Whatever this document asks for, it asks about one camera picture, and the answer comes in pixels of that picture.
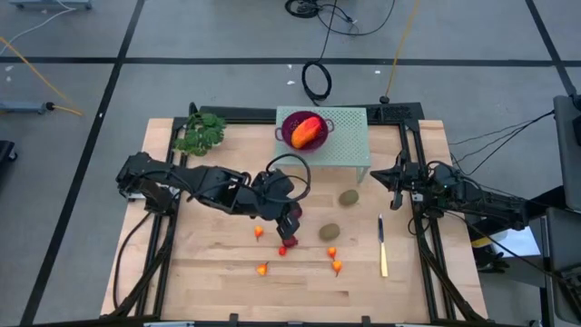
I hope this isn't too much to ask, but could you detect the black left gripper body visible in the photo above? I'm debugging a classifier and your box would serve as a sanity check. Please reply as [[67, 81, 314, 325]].
[[251, 168, 303, 223]]

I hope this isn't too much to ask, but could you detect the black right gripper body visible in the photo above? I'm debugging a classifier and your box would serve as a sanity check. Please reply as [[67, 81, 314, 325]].
[[392, 152, 437, 211]]

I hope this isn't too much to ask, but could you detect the purple colander bowl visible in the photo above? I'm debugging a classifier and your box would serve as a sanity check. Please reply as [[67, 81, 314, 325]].
[[273, 110, 336, 153]]

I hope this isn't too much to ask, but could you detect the red orange mango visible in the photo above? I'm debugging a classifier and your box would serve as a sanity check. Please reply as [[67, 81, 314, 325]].
[[290, 115, 323, 151]]

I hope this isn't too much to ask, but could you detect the knife with cream handle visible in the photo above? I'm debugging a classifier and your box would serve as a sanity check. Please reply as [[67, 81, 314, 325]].
[[377, 213, 390, 279]]

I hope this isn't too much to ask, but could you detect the pale green perforated shelf riser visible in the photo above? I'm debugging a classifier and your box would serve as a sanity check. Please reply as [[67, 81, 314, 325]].
[[274, 105, 371, 183]]

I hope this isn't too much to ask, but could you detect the green potted plant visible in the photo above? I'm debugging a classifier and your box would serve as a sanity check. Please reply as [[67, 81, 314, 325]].
[[172, 112, 227, 157]]

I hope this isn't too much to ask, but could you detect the grey cabinet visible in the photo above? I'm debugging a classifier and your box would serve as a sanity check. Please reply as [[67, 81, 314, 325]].
[[539, 206, 581, 326], [552, 94, 581, 213]]

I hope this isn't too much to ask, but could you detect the grey stand foot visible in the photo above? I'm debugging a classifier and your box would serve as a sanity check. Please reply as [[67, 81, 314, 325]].
[[0, 101, 55, 114], [8, 0, 94, 11]]

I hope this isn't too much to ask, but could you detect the black caster base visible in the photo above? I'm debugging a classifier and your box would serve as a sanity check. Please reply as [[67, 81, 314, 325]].
[[0, 139, 19, 164]]

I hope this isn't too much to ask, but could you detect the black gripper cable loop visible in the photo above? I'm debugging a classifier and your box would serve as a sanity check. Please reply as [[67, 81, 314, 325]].
[[265, 153, 312, 204]]

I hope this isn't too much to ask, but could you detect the black aluminium table frame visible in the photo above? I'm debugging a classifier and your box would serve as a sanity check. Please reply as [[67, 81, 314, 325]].
[[102, 102, 489, 327]]

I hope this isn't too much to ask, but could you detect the black cable coil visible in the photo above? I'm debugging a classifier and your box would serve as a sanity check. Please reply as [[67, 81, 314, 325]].
[[300, 60, 333, 104]]

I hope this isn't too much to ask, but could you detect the yellow hanging cable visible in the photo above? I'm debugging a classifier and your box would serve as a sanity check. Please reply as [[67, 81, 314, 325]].
[[384, 0, 422, 99]]

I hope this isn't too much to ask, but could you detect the black cable bundle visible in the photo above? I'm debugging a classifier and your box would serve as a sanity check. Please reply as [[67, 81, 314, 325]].
[[284, 0, 397, 37]]

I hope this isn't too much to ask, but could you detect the yellow floor cable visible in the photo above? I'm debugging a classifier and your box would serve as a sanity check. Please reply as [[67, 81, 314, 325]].
[[0, 35, 84, 117]]

